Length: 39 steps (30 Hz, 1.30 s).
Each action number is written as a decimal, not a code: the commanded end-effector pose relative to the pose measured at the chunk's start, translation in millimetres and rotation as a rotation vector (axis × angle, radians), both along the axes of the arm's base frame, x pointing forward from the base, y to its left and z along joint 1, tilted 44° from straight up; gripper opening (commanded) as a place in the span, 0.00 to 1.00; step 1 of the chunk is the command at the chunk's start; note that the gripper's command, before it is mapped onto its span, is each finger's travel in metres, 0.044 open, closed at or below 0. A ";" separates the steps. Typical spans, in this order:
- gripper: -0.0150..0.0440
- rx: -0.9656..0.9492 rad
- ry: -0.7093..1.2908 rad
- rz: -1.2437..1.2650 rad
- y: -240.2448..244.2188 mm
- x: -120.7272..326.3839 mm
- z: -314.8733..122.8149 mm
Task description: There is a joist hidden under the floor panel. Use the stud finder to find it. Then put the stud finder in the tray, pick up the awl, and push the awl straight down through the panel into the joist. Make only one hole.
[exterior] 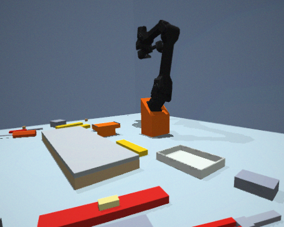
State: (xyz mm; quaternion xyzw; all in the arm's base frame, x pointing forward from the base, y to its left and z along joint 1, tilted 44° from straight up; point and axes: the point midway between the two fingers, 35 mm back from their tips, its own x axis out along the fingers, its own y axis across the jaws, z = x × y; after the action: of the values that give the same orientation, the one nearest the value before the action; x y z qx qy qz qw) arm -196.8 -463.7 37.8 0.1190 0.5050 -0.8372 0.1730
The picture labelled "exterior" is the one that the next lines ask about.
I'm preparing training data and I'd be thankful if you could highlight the red long bar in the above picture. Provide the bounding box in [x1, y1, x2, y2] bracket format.
[38, 186, 169, 227]

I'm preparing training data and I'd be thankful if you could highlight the white shallow tray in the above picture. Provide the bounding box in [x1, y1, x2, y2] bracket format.
[156, 145, 226, 179]

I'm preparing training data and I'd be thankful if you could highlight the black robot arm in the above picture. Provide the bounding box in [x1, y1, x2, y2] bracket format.
[136, 20, 180, 111]

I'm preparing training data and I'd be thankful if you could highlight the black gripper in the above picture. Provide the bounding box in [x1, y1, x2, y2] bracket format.
[138, 40, 163, 59]

